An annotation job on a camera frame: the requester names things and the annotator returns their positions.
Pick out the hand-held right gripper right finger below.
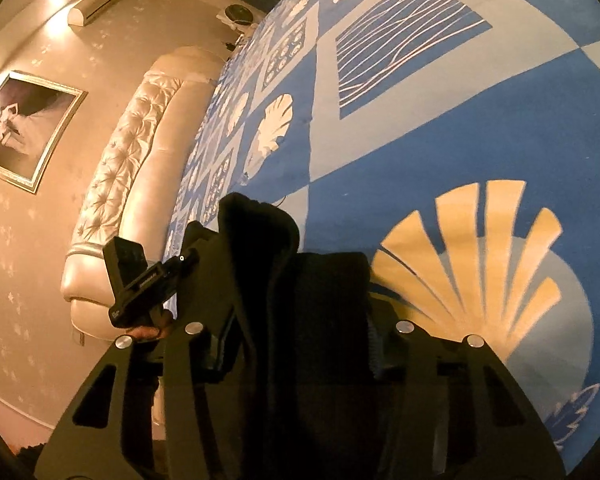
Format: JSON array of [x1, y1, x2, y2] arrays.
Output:
[[367, 300, 567, 480]]

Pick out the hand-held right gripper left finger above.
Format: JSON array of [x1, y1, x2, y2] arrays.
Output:
[[35, 305, 243, 480]]

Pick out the black pants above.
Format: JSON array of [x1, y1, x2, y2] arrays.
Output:
[[180, 192, 398, 480]]

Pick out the person's left hand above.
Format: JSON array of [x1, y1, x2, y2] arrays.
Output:
[[126, 310, 175, 343]]

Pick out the cream tufted headboard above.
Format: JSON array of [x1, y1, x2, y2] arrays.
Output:
[[60, 45, 227, 335]]

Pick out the blue shell printed blanket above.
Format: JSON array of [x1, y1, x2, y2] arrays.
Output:
[[162, 0, 600, 467]]

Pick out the white air conditioner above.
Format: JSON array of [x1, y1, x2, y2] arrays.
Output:
[[67, 0, 164, 27]]

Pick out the framed wall picture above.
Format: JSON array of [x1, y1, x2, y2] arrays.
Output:
[[0, 70, 89, 195]]

